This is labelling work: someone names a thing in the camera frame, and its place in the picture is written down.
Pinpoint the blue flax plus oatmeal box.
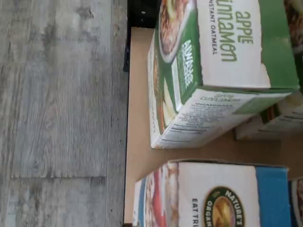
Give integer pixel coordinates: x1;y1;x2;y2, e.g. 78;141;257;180
287;178;303;227
132;160;291;227

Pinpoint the wooden shelf board with boxes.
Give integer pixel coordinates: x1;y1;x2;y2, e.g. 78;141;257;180
124;26;303;227

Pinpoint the green apple cinnamon oatmeal box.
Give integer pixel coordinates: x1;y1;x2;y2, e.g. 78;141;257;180
147;0;300;150
235;0;303;142

